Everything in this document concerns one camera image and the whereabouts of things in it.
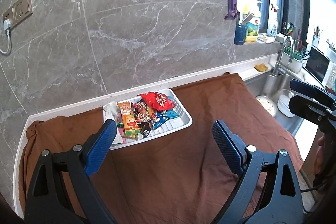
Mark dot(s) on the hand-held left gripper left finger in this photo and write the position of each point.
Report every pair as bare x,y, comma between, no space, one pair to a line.
101,145

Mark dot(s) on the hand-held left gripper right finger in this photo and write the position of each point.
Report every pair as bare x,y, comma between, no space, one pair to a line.
228,145

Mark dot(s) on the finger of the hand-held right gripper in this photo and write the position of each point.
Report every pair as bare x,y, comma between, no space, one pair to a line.
302,106
298,85

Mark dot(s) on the white triangular snack packet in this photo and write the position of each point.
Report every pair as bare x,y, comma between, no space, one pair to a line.
110,111

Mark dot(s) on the orange-green snack packet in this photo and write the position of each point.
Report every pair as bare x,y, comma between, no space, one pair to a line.
128,121

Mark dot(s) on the white plastic tray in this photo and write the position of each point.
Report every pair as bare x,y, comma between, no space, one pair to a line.
181,121

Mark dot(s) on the red-brown foil snack packet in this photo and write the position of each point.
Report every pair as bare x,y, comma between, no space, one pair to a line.
143,111

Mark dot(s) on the blue cookie packet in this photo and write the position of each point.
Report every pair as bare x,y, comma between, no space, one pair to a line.
160,121

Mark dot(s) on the light blue snack packet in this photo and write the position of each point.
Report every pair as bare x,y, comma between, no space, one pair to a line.
172,113

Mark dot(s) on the large red snack packet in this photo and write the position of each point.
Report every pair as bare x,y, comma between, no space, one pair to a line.
157,100

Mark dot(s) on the white bowl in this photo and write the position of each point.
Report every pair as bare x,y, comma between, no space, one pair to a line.
284,106

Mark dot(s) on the white-green utensil drainer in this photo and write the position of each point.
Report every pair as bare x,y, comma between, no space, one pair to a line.
295,64

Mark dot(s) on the white microwave oven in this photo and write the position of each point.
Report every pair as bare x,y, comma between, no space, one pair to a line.
317,66

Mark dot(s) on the white plate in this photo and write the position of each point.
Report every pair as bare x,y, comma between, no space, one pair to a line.
266,106

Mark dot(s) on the steel sink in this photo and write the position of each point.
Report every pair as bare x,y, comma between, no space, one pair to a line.
262,85

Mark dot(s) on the steel faucet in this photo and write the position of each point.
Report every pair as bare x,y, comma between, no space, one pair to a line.
282,53

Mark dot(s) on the yellow sponge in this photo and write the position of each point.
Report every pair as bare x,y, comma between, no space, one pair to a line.
261,67

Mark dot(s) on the white utensil cup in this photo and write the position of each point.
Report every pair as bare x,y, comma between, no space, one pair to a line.
315,41

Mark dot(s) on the white soap dish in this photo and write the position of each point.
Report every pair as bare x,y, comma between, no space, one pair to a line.
266,39

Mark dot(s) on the white spray bottle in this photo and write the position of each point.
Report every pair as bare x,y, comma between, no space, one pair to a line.
273,27

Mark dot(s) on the brown cloth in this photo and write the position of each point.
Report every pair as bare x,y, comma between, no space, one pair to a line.
170,174

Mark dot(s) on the yellow-green dish soap bottle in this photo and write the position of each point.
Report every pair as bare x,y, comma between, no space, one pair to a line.
253,29

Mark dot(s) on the blue cup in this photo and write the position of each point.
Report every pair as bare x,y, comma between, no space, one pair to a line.
240,35

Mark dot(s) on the window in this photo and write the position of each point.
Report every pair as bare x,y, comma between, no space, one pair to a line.
317,3

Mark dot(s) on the white charger plug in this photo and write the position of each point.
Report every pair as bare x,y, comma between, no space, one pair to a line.
7,24

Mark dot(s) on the gold wall socket panel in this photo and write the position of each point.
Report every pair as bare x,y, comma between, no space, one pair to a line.
19,7

